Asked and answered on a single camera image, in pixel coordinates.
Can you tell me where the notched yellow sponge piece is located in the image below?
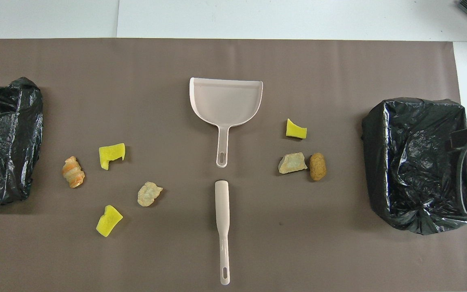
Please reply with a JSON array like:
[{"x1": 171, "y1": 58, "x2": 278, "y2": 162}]
[{"x1": 99, "y1": 143, "x2": 126, "y2": 170}]

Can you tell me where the brown potato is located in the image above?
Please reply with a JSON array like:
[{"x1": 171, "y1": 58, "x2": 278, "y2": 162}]
[{"x1": 309, "y1": 152, "x2": 327, "y2": 181}]

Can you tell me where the wedge yellow sponge piece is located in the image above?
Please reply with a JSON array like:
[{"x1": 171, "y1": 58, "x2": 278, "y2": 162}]
[{"x1": 96, "y1": 205, "x2": 123, "y2": 237}]

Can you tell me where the curved yellow sponge piece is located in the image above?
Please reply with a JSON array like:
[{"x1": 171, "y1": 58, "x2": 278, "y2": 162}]
[{"x1": 286, "y1": 118, "x2": 308, "y2": 140}]

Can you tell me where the beige green stone chunk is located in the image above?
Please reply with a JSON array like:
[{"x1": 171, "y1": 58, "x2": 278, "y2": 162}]
[
  {"x1": 137, "y1": 181, "x2": 164, "y2": 207},
  {"x1": 278, "y1": 152, "x2": 308, "y2": 175}
]

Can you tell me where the pink plastic dustpan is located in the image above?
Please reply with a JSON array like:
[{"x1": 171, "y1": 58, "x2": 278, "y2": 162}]
[{"x1": 189, "y1": 77, "x2": 264, "y2": 168}]

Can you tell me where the pink brush with black bristles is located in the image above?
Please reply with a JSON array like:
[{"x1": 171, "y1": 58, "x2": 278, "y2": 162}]
[{"x1": 215, "y1": 180, "x2": 230, "y2": 286}]

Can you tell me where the open black bag lined bin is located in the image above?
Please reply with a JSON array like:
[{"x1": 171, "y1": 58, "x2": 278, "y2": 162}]
[{"x1": 361, "y1": 97, "x2": 467, "y2": 236}]

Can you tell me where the black bag wrapped box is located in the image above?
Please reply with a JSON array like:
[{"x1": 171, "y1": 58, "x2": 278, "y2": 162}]
[{"x1": 0, "y1": 77, "x2": 44, "y2": 206}]

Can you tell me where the brown paper table mat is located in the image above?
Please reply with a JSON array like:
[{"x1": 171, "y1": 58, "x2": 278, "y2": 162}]
[{"x1": 0, "y1": 39, "x2": 467, "y2": 292}]

